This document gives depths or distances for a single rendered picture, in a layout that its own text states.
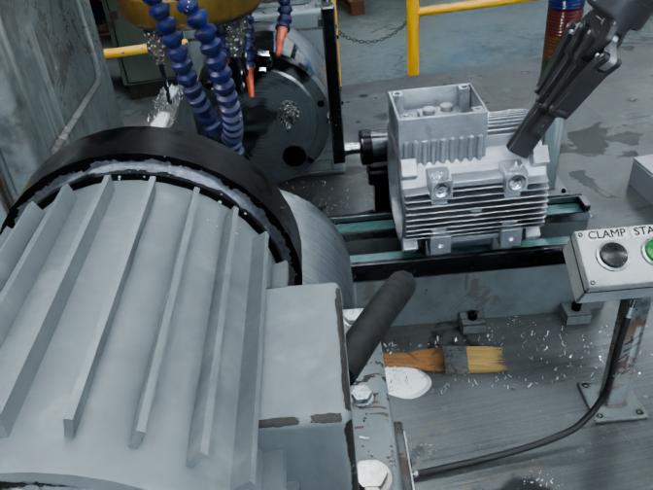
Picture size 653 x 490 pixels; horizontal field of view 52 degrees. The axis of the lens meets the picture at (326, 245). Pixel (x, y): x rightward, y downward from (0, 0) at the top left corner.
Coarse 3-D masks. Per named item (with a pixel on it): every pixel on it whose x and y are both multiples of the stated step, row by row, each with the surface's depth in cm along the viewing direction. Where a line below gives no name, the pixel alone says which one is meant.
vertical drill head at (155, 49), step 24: (120, 0) 78; (168, 0) 74; (216, 0) 75; (240, 0) 77; (144, 24) 77; (216, 24) 77; (240, 24) 80; (240, 48) 82; (240, 72) 84; (168, 96) 86
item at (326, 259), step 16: (288, 192) 74; (304, 208) 73; (304, 224) 71; (320, 224) 73; (304, 240) 68; (320, 240) 70; (336, 240) 74; (304, 256) 66; (320, 256) 68; (336, 256) 72; (304, 272) 64; (320, 272) 66; (336, 272) 69; (352, 288) 73; (352, 304) 69
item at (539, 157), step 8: (536, 152) 90; (544, 152) 90; (400, 160) 90; (408, 160) 90; (416, 160) 90; (536, 160) 89; (544, 160) 89; (400, 168) 90; (408, 168) 89; (416, 168) 89; (400, 176) 91; (408, 176) 89; (416, 176) 90; (528, 232) 96; (536, 232) 96; (400, 240) 98; (408, 240) 96; (416, 240) 96; (408, 248) 96; (416, 248) 96
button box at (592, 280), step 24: (576, 240) 75; (600, 240) 74; (624, 240) 74; (648, 240) 74; (576, 264) 75; (600, 264) 73; (624, 264) 73; (648, 264) 73; (576, 288) 76; (600, 288) 72; (624, 288) 73; (648, 288) 73
